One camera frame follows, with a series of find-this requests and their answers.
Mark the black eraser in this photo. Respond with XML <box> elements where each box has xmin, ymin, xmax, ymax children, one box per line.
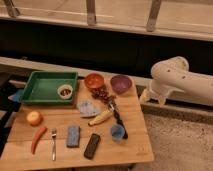
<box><xmin>84</xmin><ymin>133</ymin><xmax>101</xmax><ymax>159</ymax></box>

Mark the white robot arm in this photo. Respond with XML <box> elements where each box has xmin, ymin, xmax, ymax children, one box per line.
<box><xmin>140</xmin><ymin>56</ymin><xmax>213</xmax><ymax>106</ymax></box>

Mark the purple bowl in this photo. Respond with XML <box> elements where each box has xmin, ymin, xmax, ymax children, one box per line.
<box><xmin>110</xmin><ymin>75</ymin><xmax>132</xmax><ymax>94</ymax></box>

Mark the orange bowl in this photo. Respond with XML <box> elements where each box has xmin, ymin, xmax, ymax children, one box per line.
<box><xmin>84</xmin><ymin>73</ymin><xmax>104</xmax><ymax>89</ymax></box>

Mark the purple grapes bunch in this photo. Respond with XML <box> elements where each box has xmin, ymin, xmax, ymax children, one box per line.
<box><xmin>91</xmin><ymin>88</ymin><xmax>115</xmax><ymax>104</ymax></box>

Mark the blue cup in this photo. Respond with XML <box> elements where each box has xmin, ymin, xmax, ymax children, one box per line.
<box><xmin>110</xmin><ymin>124</ymin><xmax>125</xmax><ymax>141</ymax></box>

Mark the blue grey cloth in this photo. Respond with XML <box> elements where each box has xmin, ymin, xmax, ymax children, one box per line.
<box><xmin>77</xmin><ymin>100</ymin><xmax>101</xmax><ymax>118</ymax></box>

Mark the blue sponge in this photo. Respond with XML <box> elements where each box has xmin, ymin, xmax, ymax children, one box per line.
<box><xmin>66</xmin><ymin>125</ymin><xmax>80</xmax><ymax>148</ymax></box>

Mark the small white cup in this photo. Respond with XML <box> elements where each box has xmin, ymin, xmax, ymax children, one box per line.
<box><xmin>57</xmin><ymin>84</ymin><xmax>73</xmax><ymax>99</ymax></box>

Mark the green tray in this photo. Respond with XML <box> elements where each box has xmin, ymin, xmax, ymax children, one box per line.
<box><xmin>21</xmin><ymin>71</ymin><xmax>78</xmax><ymax>105</ymax></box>

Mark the silver fork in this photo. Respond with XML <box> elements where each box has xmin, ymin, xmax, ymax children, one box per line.
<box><xmin>51</xmin><ymin>129</ymin><xmax>57</xmax><ymax>161</ymax></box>

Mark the orange carrot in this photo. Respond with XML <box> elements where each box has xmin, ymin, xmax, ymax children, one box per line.
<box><xmin>31</xmin><ymin>126</ymin><xmax>47</xmax><ymax>154</ymax></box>

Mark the red apple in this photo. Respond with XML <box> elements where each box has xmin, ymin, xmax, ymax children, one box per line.
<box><xmin>26</xmin><ymin>111</ymin><xmax>43</xmax><ymax>126</ymax></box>

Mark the black handled knife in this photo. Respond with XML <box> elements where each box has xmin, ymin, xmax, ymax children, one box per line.
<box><xmin>109</xmin><ymin>103</ymin><xmax>128</xmax><ymax>139</ymax></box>

